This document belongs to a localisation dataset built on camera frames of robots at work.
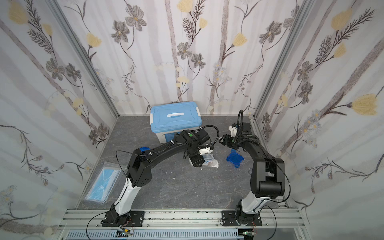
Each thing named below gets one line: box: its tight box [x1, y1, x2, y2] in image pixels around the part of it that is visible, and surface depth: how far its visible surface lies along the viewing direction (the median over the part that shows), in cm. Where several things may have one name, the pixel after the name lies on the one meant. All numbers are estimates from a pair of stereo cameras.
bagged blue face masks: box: [84, 162, 127, 205], surface depth 87 cm
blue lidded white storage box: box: [150, 101, 202, 143], surface depth 97 cm
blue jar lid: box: [226, 149, 244, 169], surface depth 98 cm
